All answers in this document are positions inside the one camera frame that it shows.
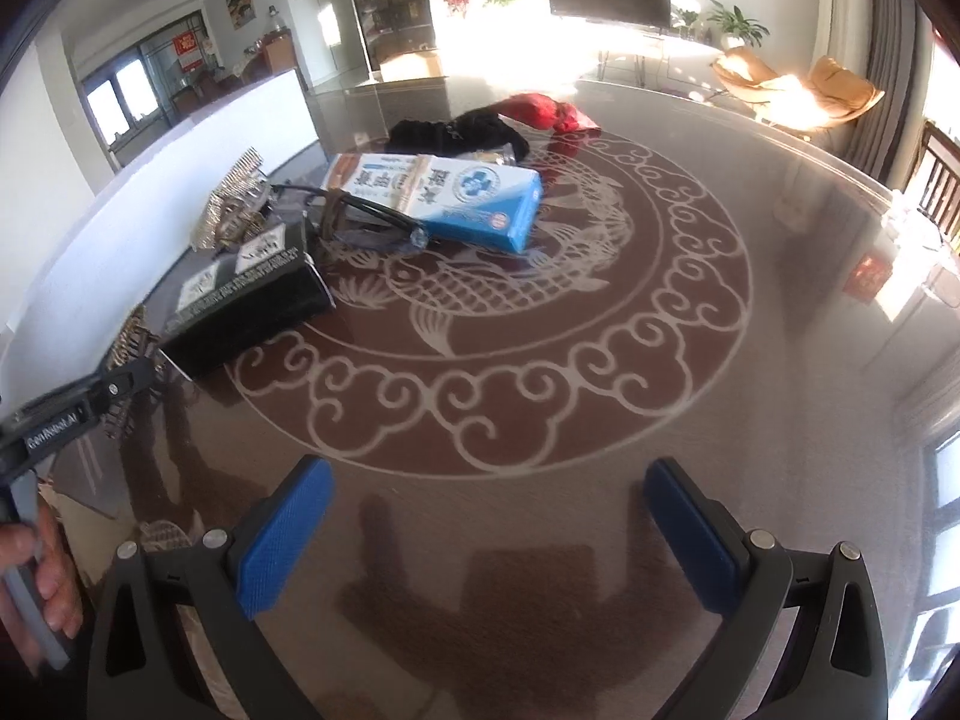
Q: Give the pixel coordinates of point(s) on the rhinestone hair comb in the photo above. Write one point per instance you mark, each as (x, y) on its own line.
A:
(135, 337)

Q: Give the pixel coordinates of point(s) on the black scrunchie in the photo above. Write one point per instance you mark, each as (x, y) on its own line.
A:
(450, 136)

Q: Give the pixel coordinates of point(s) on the person's left hand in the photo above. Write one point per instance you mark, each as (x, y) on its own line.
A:
(64, 585)

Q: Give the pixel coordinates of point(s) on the red flower plant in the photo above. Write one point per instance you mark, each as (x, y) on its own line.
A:
(457, 0)

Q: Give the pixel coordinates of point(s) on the rhinestone bow hair clip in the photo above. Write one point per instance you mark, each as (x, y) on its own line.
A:
(229, 187)

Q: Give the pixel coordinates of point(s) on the wooden slatted chair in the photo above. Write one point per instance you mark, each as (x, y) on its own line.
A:
(941, 180)

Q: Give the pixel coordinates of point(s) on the framed wall painting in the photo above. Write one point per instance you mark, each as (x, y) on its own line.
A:
(238, 1)

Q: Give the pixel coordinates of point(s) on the red fabric pouch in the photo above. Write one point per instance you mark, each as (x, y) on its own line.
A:
(547, 112)

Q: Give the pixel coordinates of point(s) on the grey curtain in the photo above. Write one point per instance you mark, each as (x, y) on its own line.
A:
(881, 67)

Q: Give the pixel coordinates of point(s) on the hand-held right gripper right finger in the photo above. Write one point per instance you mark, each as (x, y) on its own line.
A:
(694, 532)

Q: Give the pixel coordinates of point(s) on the clear plastic package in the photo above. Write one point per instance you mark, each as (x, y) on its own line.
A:
(491, 156)

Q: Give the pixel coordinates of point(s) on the white television console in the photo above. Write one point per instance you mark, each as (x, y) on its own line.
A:
(660, 52)

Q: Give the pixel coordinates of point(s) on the black labelled box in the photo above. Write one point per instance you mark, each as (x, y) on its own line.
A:
(247, 307)

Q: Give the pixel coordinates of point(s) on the dark display cabinet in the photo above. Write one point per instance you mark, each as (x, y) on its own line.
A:
(390, 7)

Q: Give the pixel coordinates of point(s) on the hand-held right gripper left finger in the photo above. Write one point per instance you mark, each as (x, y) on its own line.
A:
(289, 532)

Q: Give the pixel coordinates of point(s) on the small potted plant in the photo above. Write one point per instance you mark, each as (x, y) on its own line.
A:
(686, 21)

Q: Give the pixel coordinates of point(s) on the clear plastic bag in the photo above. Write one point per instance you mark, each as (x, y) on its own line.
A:
(911, 221)

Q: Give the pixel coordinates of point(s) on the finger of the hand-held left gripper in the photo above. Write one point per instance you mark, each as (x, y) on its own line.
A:
(127, 382)

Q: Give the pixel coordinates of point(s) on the blue medicine box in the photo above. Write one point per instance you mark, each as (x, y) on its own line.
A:
(480, 195)

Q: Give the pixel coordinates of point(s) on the dark-framed glasses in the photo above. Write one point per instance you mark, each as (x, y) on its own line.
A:
(337, 214)

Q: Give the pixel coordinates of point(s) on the clear hair claw clip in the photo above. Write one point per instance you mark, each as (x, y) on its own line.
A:
(251, 229)

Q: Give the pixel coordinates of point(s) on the large green potted plant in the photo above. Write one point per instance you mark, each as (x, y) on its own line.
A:
(739, 24)

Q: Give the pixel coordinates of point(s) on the white patterned curtain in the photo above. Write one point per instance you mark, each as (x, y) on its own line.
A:
(844, 7)

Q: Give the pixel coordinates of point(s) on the brown patterned desktop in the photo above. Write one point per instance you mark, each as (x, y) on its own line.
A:
(525, 405)

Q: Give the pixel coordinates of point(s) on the red door poster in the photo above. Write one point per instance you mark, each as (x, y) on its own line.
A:
(189, 52)

